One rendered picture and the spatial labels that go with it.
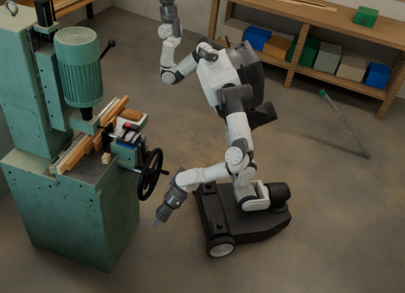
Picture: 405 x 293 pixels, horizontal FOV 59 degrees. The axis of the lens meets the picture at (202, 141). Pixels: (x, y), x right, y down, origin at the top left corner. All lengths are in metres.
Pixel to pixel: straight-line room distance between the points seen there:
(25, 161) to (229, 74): 1.15
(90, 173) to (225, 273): 1.20
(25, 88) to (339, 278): 2.25
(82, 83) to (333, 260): 2.08
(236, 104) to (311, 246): 1.55
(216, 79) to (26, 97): 0.87
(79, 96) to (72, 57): 0.19
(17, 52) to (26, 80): 0.14
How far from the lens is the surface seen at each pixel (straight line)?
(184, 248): 2.58
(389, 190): 3.52
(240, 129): 1.51
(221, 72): 1.70
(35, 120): 1.88
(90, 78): 1.62
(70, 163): 1.81
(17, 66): 1.73
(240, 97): 1.57
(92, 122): 1.81
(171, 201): 1.59
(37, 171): 2.00
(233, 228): 2.52
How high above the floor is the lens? 2.22
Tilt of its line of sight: 42 degrees down
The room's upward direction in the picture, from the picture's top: 8 degrees clockwise
